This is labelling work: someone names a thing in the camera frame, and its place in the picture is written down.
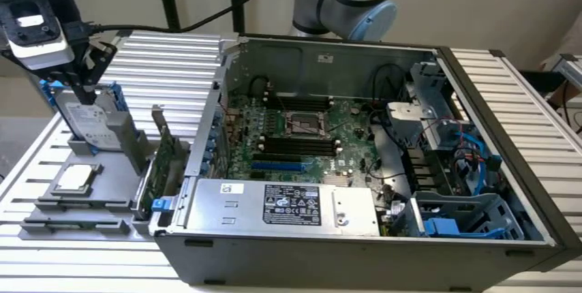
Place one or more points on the metal drive cage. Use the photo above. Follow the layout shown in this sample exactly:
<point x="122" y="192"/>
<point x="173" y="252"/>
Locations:
<point x="423" y="102"/>

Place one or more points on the black RAM slot bank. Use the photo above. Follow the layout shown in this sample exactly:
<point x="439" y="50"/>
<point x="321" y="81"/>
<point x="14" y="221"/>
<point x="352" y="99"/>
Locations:
<point x="301" y="146"/>
<point x="298" y="101"/>

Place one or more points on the silver power supply unit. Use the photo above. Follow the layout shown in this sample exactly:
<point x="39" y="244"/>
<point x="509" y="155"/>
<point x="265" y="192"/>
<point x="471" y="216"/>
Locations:
<point x="282" y="208"/>

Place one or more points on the hard disk in blue carrier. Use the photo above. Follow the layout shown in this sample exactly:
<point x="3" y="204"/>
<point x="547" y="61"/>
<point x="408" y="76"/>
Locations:
<point x="92" y="126"/>

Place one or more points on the silver CPU chip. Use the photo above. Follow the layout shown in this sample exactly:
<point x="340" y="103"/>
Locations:
<point x="77" y="177"/>

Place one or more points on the blue case latch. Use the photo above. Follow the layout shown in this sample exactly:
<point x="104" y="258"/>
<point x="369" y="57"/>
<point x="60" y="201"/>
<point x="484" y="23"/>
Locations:
<point x="164" y="204"/>

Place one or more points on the green RAM stick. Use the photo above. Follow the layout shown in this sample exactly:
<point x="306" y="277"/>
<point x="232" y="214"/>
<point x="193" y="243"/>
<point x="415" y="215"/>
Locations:
<point x="73" y="225"/>
<point x="82" y="201"/>

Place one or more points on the grey parts rack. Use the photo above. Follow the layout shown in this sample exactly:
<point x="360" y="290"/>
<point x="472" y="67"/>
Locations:
<point x="118" y="177"/>

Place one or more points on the blue expansion slot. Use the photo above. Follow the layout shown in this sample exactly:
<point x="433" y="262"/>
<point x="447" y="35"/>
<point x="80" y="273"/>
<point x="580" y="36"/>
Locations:
<point x="277" y="167"/>

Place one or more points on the silver chipset heat sink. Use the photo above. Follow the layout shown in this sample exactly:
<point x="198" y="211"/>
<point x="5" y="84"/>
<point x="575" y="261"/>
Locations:
<point x="340" y="180"/>

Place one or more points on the metal CPU socket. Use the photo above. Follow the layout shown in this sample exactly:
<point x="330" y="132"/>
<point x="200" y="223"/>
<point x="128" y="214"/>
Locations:
<point x="309" y="124"/>

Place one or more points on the background desk with gear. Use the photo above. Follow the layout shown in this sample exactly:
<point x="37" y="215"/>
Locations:
<point x="561" y="81"/>

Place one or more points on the black open PC case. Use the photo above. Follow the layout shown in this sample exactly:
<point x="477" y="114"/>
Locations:
<point x="347" y="259"/>

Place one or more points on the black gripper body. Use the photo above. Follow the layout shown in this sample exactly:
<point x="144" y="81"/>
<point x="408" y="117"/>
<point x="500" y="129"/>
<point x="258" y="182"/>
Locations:
<point x="69" y="7"/>

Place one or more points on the grey disk bay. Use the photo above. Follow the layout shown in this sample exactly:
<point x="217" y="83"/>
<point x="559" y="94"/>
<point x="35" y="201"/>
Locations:
<point x="469" y="214"/>

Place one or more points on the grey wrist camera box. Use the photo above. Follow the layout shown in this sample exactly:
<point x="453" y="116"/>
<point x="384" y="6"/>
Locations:
<point x="39" y="42"/>

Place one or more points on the green graphics card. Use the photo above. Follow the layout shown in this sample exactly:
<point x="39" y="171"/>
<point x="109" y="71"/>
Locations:
<point x="166" y="156"/>

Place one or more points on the green motherboard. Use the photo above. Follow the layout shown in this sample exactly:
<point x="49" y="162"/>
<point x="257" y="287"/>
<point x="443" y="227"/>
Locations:
<point x="351" y="156"/>

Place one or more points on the black expansion slot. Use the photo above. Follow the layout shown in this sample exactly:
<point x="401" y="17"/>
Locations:
<point x="277" y="157"/>

